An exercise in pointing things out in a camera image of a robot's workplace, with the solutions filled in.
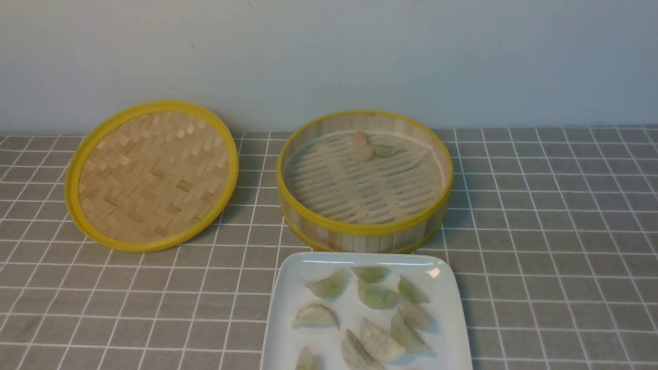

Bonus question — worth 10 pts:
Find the green dumpling steamer edge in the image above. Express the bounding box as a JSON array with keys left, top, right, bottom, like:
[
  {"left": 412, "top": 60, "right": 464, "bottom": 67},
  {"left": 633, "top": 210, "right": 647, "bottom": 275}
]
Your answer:
[{"left": 305, "top": 268, "right": 348, "bottom": 300}]

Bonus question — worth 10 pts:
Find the green dumpling beside pink one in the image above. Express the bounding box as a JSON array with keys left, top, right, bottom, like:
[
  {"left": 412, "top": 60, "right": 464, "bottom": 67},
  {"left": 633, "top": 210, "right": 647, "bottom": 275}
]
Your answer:
[{"left": 373, "top": 145, "right": 398, "bottom": 158}]

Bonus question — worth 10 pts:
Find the white square plate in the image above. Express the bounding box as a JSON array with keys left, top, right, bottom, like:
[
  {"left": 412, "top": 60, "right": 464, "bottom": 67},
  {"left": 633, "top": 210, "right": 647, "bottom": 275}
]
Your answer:
[{"left": 260, "top": 252, "right": 473, "bottom": 369}]

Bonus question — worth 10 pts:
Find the bamboo steamer basket yellow rim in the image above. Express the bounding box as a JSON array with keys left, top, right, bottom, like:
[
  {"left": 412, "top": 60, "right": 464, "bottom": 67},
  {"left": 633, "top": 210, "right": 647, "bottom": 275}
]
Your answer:
[{"left": 277, "top": 110, "right": 454, "bottom": 253}]

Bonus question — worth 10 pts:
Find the white dumpling plate centre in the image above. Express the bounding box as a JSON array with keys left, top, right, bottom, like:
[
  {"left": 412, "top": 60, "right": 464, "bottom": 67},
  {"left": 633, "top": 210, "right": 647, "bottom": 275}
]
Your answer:
[{"left": 360, "top": 318, "right": 407, "bottom": 362}]

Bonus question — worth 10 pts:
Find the pale dumpling plate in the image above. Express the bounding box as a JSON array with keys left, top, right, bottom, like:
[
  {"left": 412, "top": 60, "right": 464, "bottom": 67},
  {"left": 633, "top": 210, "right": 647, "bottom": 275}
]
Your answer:
[
  {"left": 400, "top": 301, "right": 434, "bottom": 330},
  {"left": 290, "top": 304, "right": 339, "bottom": 329}
]

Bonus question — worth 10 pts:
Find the green dumpling plate bottom left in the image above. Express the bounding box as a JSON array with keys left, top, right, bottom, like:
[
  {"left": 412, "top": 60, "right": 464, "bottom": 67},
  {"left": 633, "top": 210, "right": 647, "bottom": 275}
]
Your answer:
[{"left": 295, "top": 346, "right": 321, "bottom": 370}]

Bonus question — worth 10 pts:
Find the white steamer liner paper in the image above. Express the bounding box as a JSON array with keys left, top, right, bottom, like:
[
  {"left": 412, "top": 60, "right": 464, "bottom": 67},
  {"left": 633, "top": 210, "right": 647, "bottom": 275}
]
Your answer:
[{"left": 283, "top": 132, "right": 447, "bottom": 225}]

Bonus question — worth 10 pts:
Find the pale dumpling plate right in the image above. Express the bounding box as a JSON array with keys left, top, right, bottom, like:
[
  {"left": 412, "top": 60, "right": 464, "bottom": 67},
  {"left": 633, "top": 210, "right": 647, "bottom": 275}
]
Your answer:
[{"left": 400, "top": 301, "right": 434, "bottom": 330}]

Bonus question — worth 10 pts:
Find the pink shrimp dumpling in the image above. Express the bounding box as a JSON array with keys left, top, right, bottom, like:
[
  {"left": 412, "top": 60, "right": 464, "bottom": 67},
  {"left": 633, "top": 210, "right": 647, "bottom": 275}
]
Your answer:
[{"left": 352, "top": 130, "right": 375, "bottom": 162}]

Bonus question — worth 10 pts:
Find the bamboo steamer lid yellow rim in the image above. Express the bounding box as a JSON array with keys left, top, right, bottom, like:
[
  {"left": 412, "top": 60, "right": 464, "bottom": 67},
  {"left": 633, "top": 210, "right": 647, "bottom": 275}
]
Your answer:
[{"left": 64, "top": 101, "right": 239, "bottom": 253}]

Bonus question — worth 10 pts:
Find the white dumpling plate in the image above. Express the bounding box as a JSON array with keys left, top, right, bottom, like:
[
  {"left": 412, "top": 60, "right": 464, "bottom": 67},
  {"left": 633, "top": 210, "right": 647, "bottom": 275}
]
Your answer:
[
  {"left": 360, "top": 318, "right": 407, "bottom": 362},
  {"left": 341, "top": 329, "right": 384, "bottom": 369}
]

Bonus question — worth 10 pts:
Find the green dumpling plate lower right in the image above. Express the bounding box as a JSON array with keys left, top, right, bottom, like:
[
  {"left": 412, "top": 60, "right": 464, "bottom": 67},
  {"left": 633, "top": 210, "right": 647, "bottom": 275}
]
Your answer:
[{"left": 390, "top": 307, "right": 431, "bottom": 354}]

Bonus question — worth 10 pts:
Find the green dumpling plate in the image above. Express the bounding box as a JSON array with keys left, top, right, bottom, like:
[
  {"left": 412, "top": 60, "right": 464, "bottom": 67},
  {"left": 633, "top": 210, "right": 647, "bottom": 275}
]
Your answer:
[
  {"left": 357, "top": 281, "right": 400, "bottom": 310},
  {"left": 390, "top": 307, "right": 431, "bottom": 354},
  {"left": 352, "top": 266, "right": 389, "bottom": 284},
  {"left": 295, "top": 346, "right": 321, "bottom": 370}
]

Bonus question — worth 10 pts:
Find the grey checked tablecloth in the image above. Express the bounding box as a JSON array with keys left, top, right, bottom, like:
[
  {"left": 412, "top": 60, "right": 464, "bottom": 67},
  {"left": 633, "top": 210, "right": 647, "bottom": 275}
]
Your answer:
[{"left": 1, "top": 126, "right": 657, "bottom": 369}]

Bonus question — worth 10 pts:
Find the pale dumpling plate left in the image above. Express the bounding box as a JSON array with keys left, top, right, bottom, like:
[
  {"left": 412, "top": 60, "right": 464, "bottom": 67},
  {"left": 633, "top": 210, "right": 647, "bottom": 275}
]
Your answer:
[{"left": 290, "top": 304, "right": 339, "bottom": 329}]

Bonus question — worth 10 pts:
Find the white dumpling plate bottom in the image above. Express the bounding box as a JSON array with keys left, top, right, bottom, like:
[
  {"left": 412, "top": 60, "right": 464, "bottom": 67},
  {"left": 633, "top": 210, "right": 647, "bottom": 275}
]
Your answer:
[{"left": 341, "top": 329, "right": 384, "bottom": 369}]

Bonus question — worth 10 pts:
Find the green dumpling plate top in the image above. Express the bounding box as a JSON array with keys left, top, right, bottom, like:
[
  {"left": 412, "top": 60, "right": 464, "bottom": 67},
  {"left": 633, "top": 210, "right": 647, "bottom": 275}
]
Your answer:
[{"left": 352, "top": 266, "right": 389, "bottom": 284}]

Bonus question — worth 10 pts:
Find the green dumpling plate upper middle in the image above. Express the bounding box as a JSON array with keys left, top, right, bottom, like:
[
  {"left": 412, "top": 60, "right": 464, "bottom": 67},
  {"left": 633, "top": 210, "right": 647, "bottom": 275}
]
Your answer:
[{"left": 357, "top": 281, "right": 400, "bottom": 310}]

